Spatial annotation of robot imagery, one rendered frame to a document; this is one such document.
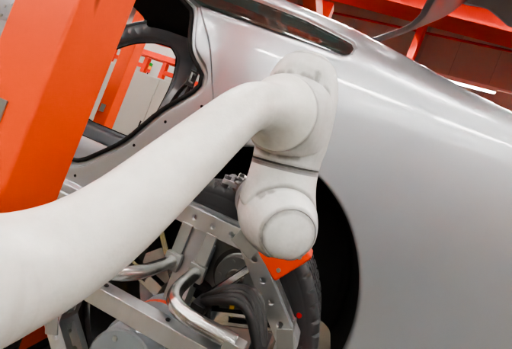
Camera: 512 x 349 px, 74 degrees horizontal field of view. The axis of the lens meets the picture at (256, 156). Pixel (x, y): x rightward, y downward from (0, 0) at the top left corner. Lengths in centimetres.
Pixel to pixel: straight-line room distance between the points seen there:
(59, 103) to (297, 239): 63
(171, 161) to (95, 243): 8
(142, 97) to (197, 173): 596
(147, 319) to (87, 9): 64
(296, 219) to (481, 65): 1085
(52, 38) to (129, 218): 66
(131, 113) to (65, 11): 546
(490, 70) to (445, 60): 112
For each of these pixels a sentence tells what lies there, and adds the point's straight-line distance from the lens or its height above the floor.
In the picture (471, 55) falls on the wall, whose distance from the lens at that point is 1125.
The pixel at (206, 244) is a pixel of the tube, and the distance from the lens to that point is 73.
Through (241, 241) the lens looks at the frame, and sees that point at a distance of 71.
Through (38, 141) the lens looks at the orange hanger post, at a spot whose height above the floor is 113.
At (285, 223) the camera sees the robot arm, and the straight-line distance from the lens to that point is 42.
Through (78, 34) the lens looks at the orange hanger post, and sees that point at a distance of 87.
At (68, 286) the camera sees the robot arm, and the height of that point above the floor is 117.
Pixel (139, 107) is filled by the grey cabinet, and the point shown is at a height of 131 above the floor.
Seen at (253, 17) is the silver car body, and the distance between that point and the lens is 132.
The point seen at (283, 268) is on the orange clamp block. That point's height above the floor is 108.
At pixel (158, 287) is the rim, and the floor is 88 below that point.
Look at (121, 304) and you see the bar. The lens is 62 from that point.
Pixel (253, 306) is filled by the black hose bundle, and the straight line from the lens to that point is 63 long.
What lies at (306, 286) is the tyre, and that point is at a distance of 80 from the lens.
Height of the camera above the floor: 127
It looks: level
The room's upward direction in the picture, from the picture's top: 22 degrees clockwise
